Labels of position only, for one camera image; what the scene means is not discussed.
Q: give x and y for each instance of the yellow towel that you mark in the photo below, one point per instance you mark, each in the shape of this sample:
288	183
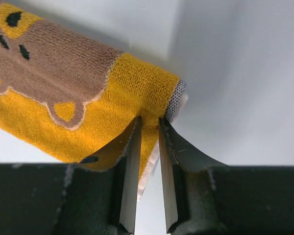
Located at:
69	95

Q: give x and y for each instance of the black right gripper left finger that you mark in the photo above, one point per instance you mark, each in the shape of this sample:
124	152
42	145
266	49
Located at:
98	196

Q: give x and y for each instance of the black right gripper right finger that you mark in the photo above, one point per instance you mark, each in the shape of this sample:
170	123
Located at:
203	196

